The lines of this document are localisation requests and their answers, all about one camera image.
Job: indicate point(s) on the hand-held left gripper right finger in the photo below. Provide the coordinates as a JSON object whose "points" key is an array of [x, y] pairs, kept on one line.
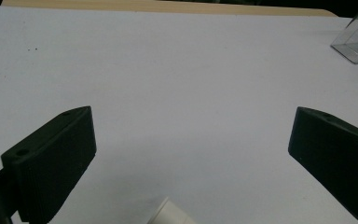
{"points": [[335, 158]]}

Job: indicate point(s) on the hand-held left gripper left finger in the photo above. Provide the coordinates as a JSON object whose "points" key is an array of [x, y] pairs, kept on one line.
{"points": [[52, 165]]}

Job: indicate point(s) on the white cylindrical object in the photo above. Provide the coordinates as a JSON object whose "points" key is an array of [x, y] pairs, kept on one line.
{"points": [[171, 214]]}

